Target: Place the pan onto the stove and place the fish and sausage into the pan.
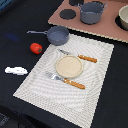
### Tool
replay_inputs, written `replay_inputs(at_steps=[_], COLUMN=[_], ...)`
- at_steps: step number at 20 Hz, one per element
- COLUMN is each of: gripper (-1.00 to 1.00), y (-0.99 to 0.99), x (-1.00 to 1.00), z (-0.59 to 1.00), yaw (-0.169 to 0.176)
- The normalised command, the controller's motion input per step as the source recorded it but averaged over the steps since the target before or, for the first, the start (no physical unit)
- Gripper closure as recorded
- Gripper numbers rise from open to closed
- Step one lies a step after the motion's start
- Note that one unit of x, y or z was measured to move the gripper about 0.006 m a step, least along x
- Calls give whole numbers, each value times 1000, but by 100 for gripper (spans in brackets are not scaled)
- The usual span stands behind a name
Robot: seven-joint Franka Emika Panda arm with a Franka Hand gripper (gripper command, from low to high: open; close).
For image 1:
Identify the black round burner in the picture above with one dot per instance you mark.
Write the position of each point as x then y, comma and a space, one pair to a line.
67, 14

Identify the beige bowl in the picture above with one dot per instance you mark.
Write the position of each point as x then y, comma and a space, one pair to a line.
123, 14

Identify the pink stove board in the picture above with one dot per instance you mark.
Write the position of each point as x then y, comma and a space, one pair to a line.
106, 27

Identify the white woven placemat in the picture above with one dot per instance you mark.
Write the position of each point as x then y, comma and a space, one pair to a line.
70, 103

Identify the grey saucepan with handle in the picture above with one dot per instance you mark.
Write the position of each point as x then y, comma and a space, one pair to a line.
57, 35

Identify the black burner at back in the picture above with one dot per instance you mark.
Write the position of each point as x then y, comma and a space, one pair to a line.
75, 2

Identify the grey pot with handles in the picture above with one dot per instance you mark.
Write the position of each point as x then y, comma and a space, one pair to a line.
90, 12

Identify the knife with wooden handle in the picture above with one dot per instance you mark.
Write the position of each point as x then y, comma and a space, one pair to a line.
80, 56

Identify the fork with wooden handle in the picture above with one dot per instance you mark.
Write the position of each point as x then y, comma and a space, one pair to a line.
55, 77

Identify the white fish toy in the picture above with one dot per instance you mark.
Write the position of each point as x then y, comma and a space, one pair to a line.
16, 70

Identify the beige round plate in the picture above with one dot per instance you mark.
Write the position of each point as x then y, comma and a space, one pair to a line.
69, 66

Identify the red sausage toy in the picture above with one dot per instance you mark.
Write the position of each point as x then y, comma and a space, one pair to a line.
36, 48

